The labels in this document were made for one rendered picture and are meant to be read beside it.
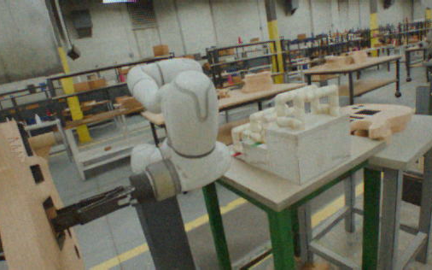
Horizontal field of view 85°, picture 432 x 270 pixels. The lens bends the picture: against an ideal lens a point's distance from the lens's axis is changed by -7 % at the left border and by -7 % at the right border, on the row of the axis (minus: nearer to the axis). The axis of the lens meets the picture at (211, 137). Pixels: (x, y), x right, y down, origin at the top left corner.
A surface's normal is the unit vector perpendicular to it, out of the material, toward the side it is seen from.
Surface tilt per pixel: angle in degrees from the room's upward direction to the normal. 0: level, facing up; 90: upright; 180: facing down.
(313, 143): 90
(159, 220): 90
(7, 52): 90
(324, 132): 90
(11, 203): 76
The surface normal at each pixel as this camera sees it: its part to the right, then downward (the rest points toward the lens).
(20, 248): 0.28, -0.43
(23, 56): 0.48, 0.15
